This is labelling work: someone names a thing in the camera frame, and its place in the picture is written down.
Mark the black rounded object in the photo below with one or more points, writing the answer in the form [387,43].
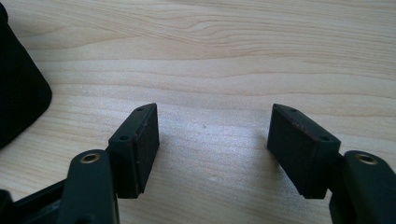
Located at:
[18,84]

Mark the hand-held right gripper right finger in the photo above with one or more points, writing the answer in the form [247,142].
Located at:
[305,155]

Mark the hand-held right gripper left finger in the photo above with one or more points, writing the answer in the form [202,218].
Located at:
[137,155]

